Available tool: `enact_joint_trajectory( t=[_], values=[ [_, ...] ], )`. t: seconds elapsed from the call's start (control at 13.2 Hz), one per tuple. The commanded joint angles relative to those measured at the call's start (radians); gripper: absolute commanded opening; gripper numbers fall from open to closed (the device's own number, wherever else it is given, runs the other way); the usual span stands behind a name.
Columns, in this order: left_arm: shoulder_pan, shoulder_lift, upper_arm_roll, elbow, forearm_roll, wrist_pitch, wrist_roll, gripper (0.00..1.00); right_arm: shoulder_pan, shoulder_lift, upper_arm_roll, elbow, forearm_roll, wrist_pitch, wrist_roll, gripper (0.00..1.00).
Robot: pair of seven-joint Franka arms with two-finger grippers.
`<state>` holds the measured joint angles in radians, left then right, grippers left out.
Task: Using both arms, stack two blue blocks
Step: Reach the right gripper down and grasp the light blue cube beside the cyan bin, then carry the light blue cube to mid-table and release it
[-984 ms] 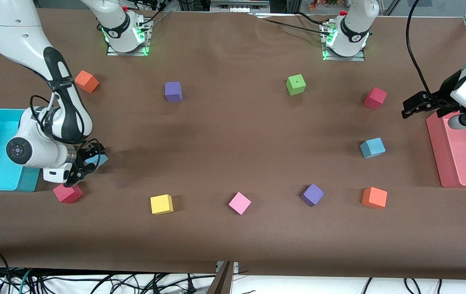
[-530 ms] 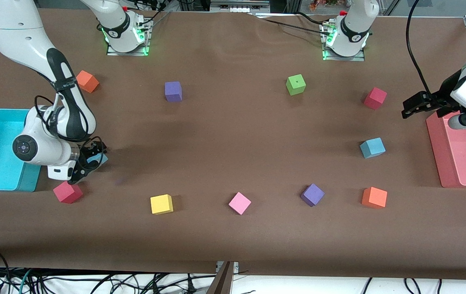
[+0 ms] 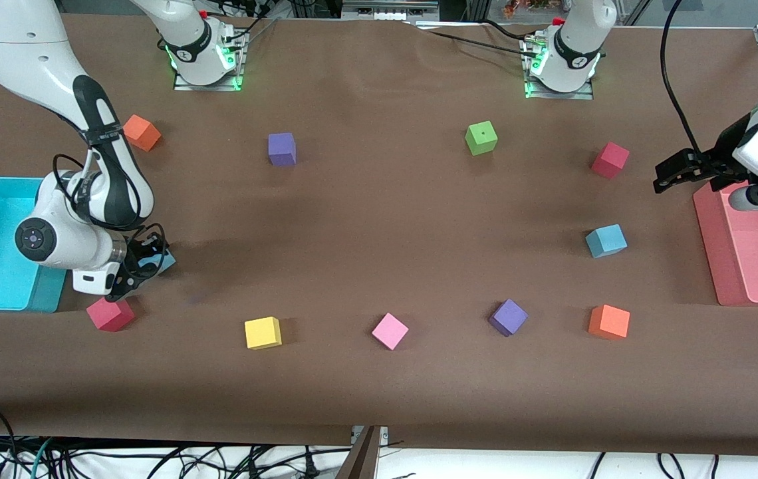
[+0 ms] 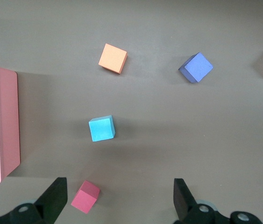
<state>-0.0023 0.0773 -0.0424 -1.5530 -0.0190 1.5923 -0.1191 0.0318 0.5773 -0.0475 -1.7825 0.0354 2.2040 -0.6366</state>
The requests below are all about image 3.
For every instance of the small metal bracket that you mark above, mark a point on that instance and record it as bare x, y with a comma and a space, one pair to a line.
355, 436

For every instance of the yellow foam block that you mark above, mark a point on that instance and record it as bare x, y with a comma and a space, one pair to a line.
262, 332

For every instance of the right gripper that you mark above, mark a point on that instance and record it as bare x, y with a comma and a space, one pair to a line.
139, 258

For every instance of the light blue foam block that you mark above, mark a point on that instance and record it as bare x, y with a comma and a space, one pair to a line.
606, 241
166, 263

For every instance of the orange background clutter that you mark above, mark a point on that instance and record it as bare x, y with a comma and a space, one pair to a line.
525, 5

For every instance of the dark table post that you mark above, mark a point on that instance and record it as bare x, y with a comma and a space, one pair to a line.
362, 462

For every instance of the green foam block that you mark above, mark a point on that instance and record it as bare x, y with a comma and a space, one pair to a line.
481, 138

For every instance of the red foam block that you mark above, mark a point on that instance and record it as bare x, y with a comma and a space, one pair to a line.
110, 315
610, 160

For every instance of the pink plastic bin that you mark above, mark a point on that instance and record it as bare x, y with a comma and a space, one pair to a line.
751, 266

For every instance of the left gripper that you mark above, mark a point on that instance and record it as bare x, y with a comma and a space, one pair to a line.
723, 155

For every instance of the brown table cloth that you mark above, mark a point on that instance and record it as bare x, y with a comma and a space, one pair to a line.
379, 266

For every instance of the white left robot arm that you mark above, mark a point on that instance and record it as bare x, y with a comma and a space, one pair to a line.
578, 46

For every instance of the purple foam block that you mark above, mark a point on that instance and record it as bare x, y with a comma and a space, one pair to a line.
282, 149
508, 317

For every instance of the pink foam block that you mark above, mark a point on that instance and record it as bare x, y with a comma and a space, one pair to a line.
389, 331

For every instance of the gray background device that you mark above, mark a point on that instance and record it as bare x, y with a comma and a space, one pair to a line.
389, 10

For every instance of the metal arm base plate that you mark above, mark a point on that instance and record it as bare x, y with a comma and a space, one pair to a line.
183, 85
578, 95

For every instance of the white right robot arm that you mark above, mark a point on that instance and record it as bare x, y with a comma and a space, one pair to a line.
26, 53

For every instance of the orange foam block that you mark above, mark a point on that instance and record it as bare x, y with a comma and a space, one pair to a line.
143, 133
609, 322

